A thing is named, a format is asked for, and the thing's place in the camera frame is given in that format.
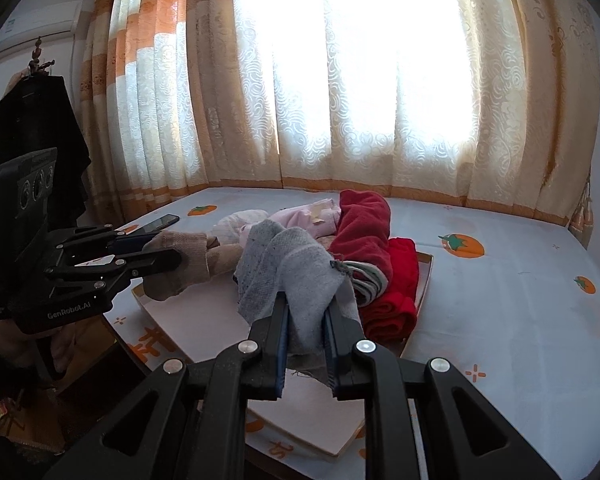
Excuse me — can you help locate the wooden coat stand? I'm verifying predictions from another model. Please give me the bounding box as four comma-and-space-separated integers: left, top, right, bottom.
27, 35, 56, 78

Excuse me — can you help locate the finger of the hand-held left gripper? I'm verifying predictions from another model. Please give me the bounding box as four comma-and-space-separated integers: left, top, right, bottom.
44, 248, 184, 292
54, 225, 154, 262

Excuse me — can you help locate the tan sock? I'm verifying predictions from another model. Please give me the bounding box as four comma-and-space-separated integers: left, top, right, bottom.
141, 230, 246, 302

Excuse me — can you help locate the dark red underwear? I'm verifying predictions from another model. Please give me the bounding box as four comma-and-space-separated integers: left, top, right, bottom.
327, 189, 393, 308

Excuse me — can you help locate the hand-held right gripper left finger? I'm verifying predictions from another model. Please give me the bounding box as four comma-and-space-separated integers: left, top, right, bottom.
42, 295, 291, 480

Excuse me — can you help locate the white air conditioner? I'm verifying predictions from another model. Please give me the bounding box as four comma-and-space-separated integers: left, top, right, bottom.
0, 0, 83, 66

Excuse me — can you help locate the black hanging coat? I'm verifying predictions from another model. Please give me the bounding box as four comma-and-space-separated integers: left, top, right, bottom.
0, 75, 92, 226

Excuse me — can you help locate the cream lace curtain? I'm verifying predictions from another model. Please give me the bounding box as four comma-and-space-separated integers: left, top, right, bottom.
185, 0, 600, 251

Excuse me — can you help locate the beige cardboard tray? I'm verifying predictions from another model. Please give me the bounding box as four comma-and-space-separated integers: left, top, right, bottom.
131, 250, 435, 457

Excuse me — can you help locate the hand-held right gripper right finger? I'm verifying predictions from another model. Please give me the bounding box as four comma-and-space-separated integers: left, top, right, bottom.
325, 300, 563, 480

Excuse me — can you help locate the bright red underwear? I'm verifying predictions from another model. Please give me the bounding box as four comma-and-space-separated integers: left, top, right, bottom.
358, 236, 421, 343

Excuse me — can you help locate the pale pink underwear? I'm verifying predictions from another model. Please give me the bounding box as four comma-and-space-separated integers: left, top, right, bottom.
272, 199, 342, 237

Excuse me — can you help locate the dotted white underwear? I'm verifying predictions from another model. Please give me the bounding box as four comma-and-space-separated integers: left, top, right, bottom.
211, 208, 276, 243

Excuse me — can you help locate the orange striped curtain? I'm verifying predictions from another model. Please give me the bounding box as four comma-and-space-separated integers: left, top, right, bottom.
77, 0, 211, 223

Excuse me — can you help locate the black smartphone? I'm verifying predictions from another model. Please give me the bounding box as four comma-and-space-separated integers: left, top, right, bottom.
122, 213, 181, 236

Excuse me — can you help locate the person's left hand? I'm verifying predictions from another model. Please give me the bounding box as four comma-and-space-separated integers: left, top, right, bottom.
0, 317, 77, 379

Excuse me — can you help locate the grey white sock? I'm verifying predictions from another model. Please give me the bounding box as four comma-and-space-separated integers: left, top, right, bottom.
232, 219, 362, 386

